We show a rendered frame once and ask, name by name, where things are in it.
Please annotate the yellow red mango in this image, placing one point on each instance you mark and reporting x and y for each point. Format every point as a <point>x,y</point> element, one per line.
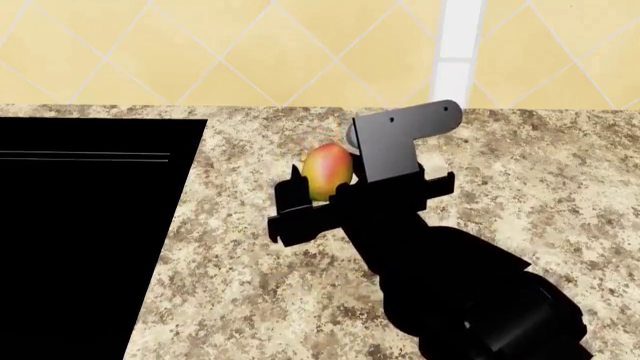
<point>327,168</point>

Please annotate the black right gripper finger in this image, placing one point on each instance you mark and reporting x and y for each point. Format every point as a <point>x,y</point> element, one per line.
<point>343,191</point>
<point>292,193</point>

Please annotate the grey L-shaped camera mount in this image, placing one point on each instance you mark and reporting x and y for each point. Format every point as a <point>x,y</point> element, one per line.
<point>390,146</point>

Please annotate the black glass cooktop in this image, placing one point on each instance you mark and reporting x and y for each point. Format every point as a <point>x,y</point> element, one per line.
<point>85,232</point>

